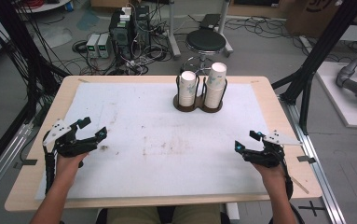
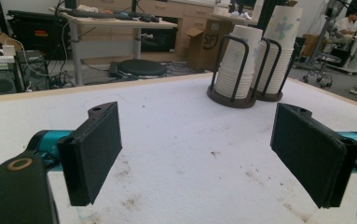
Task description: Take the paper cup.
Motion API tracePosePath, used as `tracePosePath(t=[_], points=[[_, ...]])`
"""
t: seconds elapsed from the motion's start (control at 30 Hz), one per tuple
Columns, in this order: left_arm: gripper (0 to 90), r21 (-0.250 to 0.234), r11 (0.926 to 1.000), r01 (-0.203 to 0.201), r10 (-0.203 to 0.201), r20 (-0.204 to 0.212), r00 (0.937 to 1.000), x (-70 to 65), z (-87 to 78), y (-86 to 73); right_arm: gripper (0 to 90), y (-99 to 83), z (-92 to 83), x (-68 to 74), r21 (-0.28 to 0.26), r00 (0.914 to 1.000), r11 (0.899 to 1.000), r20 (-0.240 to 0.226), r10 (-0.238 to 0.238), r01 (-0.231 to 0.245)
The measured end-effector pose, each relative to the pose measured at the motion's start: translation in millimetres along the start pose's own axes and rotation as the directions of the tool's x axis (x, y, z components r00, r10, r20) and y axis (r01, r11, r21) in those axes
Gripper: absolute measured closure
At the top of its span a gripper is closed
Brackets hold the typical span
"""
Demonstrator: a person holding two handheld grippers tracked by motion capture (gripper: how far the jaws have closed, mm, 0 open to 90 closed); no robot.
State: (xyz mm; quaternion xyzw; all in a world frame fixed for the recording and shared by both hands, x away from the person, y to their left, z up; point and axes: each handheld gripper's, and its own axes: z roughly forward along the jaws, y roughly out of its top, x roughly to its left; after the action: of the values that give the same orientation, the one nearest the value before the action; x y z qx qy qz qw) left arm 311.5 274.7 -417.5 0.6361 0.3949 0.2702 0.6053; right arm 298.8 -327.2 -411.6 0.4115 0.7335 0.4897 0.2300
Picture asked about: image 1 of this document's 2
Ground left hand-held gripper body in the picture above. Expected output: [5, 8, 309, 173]
[42, 119, 99, 158]

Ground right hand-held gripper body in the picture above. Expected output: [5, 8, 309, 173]
[243, 132, 303, 169]

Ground dark brown cup holder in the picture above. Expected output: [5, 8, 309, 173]
[172, 74, 228, 114]

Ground tall stack of paper cups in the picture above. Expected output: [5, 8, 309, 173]
[203, 62, 227, 109]

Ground short stack of paper cups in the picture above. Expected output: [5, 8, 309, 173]
[178, 70, 198, 107]

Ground person's right hand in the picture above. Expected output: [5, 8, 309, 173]
[254, 161, 288, 189]

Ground person's left hand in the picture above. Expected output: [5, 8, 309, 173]
[55, 151, 89, 185]

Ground thin wooden stick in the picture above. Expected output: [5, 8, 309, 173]
[290, 175, 310, 195]

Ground white table leg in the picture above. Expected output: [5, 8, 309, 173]
[225, 202, 240, 224]

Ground black tape cross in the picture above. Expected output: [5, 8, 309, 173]
[298, 200, 326, 217]

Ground grey power supply box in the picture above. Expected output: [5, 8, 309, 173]
[85, 33, 101, 59]
[97, 33, 112, 59]

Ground white platform board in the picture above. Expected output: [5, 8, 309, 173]
[315, 61, 357, 130]

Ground person's khaki trousers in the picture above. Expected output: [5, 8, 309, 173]
[105, 203, 223, 224]

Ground black computer tower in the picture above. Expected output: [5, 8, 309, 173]
[133, 4, 152, 49]
[108, 8, 134, 61]

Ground black round stool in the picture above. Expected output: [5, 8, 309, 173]
[180, 28, 230, 76]

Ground white round table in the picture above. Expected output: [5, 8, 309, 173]
[15, 0, 72, 14]

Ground white metal stand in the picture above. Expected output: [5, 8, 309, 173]
[166, 0, 235, 61]

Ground black flat case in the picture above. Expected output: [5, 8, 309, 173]
[199, 13, 223, 31]

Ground brown cardboard box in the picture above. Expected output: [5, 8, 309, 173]
[285, 0, 344, 39]

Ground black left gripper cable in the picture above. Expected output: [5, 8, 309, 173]
[43, 145, 57, 196]

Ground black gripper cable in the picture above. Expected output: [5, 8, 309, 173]
[279, 152, 295, 201]
[43, 145, 57, 196]

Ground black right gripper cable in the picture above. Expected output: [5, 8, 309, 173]
[279, 152, 295, 201]

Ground aluminium rail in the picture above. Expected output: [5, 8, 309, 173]
[279, 95, 348, 224]
[0, 121, 34, 208]

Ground black metal frame post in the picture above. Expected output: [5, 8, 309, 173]
[271, 0, 357, 135]
[0, 0, 70, 125]

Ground bundle of floor cables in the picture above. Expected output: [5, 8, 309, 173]
[224, 15, 310, 48]

